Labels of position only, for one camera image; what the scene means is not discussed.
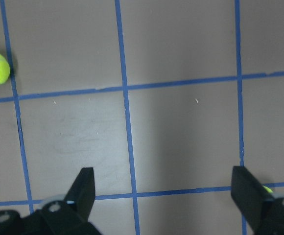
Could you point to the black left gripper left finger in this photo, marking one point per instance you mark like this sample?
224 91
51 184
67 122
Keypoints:
75 206

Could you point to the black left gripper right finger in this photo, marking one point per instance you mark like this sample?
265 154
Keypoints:
262 208

